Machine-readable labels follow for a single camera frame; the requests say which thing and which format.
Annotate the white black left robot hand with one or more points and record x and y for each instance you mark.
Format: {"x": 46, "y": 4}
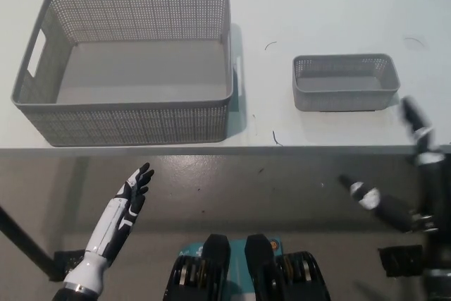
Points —
{"x": 112, "y": 223}

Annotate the small grey perforated basket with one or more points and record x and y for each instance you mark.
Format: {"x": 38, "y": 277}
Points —
{"x": 345, "y": 100}

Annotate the black table leg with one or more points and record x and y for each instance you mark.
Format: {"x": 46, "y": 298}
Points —
{"x": 28, "y": 241}

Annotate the large grey perforated basket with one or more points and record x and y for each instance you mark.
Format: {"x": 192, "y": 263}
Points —
{"x": 141, "y": 124}

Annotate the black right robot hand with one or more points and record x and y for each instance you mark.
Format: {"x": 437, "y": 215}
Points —
{"x": 394, "y": 209}

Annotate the black floor pad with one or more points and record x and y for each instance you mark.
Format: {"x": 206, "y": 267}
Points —
{"x": 68, "y": 262}
{"x": 401, "y": 260}

